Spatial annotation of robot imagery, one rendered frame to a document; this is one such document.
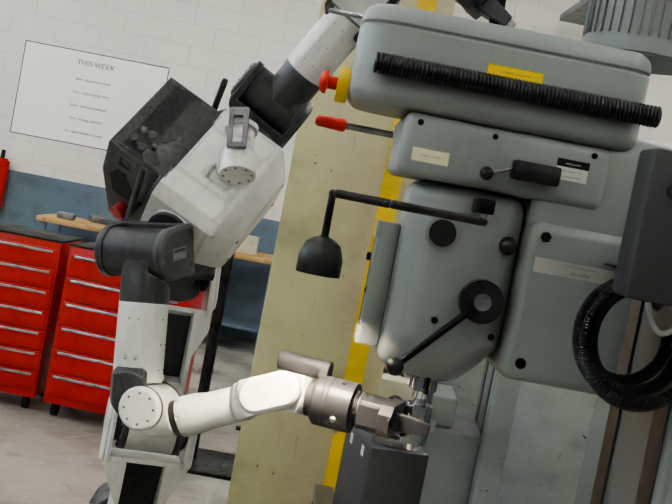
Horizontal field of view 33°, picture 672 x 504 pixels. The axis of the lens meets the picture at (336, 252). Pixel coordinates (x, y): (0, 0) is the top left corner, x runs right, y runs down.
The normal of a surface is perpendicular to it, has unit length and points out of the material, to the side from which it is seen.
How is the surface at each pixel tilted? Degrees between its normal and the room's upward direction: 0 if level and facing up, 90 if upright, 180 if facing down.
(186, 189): 58
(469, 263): 90
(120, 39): 90
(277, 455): 90
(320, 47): 101
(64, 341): 90
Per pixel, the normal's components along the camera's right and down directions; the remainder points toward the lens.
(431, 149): 0.02, 0.06
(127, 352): -0.20, -0.07
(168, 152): 0.30, -0.44
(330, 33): -0.23, 0.21
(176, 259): 0.92, 0.05
